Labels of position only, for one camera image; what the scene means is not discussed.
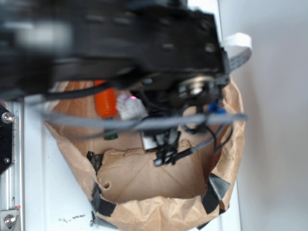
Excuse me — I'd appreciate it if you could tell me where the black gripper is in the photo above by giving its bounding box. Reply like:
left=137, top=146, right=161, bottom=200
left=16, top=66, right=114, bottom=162
left=133, top=75, right=229, bottom=166

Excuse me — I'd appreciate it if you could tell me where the white paper ball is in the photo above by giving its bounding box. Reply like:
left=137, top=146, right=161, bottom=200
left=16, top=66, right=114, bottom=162
left=116, top=93, right=148, bottom=120

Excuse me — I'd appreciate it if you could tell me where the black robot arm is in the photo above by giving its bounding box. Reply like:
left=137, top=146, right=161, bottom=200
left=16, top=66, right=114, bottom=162
left=0, top=0, right=231, bottom=166

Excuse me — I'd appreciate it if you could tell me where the orange plastic toy carrot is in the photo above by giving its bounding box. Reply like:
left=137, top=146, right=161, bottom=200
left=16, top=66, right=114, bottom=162
left=94, top=80, right=118, bottom=141

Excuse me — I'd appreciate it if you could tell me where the black tape front right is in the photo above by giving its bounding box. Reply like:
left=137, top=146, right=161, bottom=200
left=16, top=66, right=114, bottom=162
left=201, top=173, right=231, bottom=217

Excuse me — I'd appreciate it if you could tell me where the black tape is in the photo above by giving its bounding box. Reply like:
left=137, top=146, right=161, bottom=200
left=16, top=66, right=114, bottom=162
left=201, top=173, right=231, bottom=217
left=86, top=151, right=117, bottom=230

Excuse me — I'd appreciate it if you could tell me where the brown paper bag tray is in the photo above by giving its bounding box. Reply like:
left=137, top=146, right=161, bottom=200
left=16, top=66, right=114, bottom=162
left=45, top=79, right=245, bottom=231

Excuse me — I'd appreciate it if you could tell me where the black tape front left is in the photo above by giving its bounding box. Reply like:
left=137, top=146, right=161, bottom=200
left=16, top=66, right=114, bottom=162
left=86, top=151, right=117, bottom=230

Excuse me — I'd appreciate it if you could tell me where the grey braided cable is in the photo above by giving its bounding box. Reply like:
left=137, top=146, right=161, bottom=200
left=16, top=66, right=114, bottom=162
left=40, top=112, right=248, bottom=132

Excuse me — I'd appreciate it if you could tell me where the white flat ribbon cable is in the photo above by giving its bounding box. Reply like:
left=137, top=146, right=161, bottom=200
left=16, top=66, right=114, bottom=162
left=220, top=33, right=253, bottom=73

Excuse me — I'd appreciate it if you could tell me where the black bracket plate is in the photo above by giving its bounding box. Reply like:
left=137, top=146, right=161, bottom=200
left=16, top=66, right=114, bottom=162
left=0, top=104, right=14, bottom=176

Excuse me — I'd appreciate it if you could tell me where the aluminium frame rail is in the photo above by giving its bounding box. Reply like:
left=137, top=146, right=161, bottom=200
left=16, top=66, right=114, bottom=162
left=0, top=101, right=25, bottom=231

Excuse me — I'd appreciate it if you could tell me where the silver corner bracket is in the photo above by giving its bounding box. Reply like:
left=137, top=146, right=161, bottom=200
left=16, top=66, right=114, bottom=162
left=0, top=209, right=20, bottom=231

